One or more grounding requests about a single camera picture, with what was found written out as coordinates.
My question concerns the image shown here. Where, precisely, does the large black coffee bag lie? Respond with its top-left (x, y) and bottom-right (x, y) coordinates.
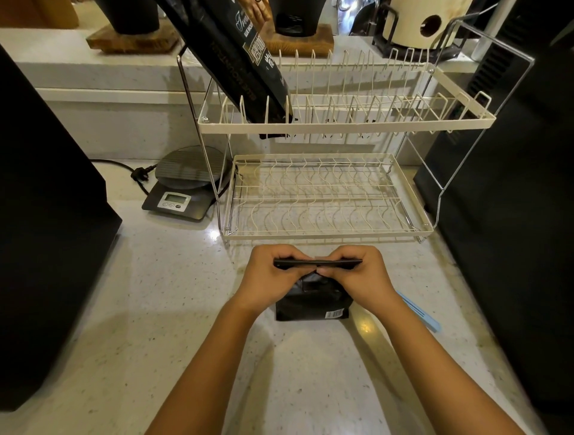
top-left (155, 0), bottom-right (295, 140)

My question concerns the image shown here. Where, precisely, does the cream cylinder with round hole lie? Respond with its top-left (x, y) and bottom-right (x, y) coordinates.
top-left (382, 0), bottom-right (473, 49)

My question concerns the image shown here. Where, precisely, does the black ribbed appliance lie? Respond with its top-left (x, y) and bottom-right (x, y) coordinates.
top-left (413, 0), bottom-right (574, 419)

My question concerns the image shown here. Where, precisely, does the person's right hand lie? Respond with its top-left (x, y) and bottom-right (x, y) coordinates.
top-left (316, 245), bottom-right (400, 315)

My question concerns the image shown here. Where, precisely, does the person's left hand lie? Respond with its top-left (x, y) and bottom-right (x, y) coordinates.
top-left (233, 244), bottom-right (317, 316)

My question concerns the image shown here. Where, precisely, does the brown wooden box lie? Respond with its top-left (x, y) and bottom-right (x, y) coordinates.
top-left (0, 0), bottom-right (80, 30)

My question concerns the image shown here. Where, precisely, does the light blue bag sealing clip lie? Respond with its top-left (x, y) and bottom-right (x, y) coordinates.
top-left (396, 291), bottom-right (443, 334)

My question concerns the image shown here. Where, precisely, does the small black coffee bag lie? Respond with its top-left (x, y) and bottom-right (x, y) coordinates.
top-left (275, 271), bottom-right (354, 322)

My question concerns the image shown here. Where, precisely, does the wooden base board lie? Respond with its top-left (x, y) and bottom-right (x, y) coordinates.
top-left (259, 22), bottom-right (335, 58)
top-left (86, 20), bottom-right (180, 55)

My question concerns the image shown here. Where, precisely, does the black vessel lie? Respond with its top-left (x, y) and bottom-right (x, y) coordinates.
top-left (94, 0), bottom-right (161, 36)
top-left (268, 0), bottom-right (327, 38)

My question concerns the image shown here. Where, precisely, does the person's left forearm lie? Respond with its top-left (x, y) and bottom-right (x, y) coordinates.
top-left (146, 296), bottom-right (271, 435)

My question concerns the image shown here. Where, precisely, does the white two-tier dish rack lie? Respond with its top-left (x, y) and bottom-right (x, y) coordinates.
top-left (176, 20), bottom-right (535, 245)

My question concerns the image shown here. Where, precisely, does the black bag sealing clip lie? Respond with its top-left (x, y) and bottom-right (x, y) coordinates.
top-left (273, 257), bottom-right (363, 271)

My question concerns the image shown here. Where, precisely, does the black power cable with plug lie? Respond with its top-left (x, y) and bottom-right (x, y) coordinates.
top-left (90, 159), bottom-right (158, 196)

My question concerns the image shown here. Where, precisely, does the person's right forearm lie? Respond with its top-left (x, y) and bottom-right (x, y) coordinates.
top-left (374, 291), bottom-right (526, 435)

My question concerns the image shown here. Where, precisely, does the large black box appliance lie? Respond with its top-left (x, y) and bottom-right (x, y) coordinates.
top-left (0, 45), bottom-right (123, 412)

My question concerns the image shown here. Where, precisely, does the grey digital kitchen scale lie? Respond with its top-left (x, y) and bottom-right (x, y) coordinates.
top-left (142, 145), bottom-right (233, 221)

